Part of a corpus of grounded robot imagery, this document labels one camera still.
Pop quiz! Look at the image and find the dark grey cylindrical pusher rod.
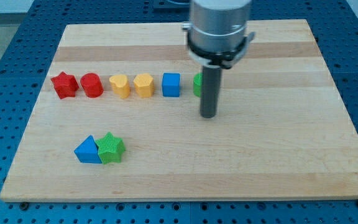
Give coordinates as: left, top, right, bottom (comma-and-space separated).
200, 67, 222, 118

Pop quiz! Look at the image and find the red cylinder block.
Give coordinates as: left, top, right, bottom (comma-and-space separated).
80, 73, 104, 98

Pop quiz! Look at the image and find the red star block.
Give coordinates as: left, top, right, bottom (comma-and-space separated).
51, 72, 79, 99

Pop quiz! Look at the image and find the yellow hexagon block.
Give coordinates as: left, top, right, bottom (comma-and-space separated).
134, 73, 155, 98

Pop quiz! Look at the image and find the blue triangle block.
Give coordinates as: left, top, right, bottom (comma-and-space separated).
74, 135, 102, 164

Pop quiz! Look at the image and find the wooden board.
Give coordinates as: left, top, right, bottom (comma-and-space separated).
0, 19, 358, 202

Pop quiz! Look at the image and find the green cylinder block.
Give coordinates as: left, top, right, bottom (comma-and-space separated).
193, 73, 203, 97

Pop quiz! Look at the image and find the yellow heart block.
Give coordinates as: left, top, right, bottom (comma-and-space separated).
109, 74, 131, 99

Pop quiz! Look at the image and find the green star block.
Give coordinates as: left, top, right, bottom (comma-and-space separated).
95, 132, 126, 164

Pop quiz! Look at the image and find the blue cube block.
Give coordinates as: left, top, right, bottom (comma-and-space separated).
162, 73, 180, 97

